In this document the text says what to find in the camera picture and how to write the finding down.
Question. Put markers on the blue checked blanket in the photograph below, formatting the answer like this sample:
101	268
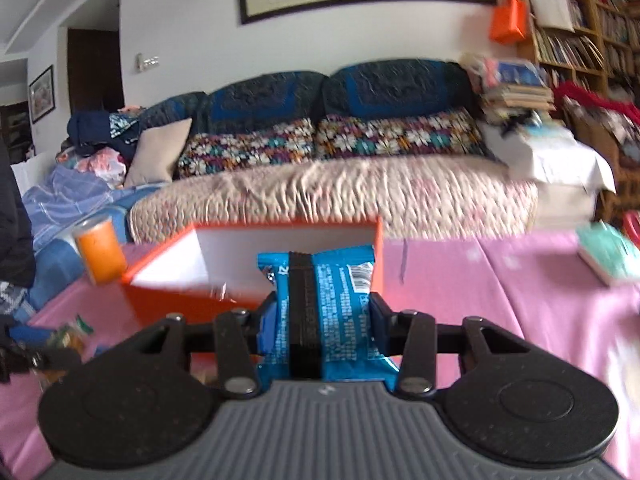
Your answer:
55	210

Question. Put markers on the stack of books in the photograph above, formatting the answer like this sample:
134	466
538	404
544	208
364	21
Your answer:
515	87

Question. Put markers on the wall switch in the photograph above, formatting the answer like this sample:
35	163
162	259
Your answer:
148	61

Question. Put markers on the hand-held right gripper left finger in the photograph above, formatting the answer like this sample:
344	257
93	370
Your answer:
252	324

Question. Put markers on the pile of clothes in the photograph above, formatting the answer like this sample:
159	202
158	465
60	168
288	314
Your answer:
95	145

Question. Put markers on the dark blue patterned sofa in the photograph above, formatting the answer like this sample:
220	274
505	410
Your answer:
390	85

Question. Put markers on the white cloth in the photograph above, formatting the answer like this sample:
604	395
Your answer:
545	157

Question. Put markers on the small framed picture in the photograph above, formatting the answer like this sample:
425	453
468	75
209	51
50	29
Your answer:
41	94

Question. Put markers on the pink tablecloth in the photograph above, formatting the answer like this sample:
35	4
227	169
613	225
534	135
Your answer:
475	290

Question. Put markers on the green orange snack packet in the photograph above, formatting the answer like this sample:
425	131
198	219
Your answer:
70	336

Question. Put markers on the beige pillow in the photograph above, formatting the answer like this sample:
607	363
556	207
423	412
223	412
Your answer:
157	152

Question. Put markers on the red cloth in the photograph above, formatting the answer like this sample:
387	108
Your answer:
600	102

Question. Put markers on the beige quilted sofa cover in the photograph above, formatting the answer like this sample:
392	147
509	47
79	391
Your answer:
350	195

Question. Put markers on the wooden bookshelf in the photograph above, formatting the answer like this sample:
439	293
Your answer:
595	15

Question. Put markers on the dark wooden door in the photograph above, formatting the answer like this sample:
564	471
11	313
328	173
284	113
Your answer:
95	70

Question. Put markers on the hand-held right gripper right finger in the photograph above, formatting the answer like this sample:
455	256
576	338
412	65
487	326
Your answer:
384	319

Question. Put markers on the orange can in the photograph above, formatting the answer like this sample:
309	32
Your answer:
100	252

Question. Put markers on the teal book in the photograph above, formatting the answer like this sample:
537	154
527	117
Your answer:
607	252

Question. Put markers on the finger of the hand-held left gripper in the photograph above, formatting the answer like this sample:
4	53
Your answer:
30	361

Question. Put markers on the blue snack packet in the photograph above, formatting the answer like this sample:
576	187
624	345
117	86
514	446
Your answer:
340	310

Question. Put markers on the orange paper bag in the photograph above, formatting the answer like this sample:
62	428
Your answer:
509	17

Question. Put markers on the orange cardboard box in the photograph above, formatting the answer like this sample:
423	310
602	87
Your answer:
165	310

